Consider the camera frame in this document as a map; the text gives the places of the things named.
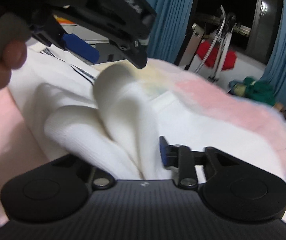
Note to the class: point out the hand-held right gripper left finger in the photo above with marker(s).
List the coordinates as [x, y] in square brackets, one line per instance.
[98, 178]

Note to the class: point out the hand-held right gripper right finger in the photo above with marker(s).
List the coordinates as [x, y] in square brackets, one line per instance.
[163, 152]

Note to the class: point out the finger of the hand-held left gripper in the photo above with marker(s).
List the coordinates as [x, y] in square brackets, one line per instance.
[136, 57]
[83, 47]

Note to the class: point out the white pants with striped trim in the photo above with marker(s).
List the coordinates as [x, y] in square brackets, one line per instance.
[123, 110]

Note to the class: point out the mixed clothes pile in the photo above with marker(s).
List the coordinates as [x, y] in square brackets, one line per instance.
[236, 88]

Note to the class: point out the green clothes pile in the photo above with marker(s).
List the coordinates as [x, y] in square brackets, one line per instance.
[260, 90]

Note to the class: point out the person's left hand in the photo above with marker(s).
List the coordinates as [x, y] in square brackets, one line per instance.
[14, 55]

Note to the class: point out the orange tray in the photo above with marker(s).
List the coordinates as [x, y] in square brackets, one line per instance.
[61, 20]

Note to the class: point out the pastel tie-dye bedspread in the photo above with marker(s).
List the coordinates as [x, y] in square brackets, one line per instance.
[208, 90]

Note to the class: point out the garment steamer stand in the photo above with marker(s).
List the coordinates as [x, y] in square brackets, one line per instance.
[220, 52]

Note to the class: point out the red cloth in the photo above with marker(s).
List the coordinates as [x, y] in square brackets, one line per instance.
[229, 60]

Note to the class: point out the metal railing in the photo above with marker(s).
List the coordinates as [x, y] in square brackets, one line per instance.
[244, 28]

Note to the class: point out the dark window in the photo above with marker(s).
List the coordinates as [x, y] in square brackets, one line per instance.
[243, 2]

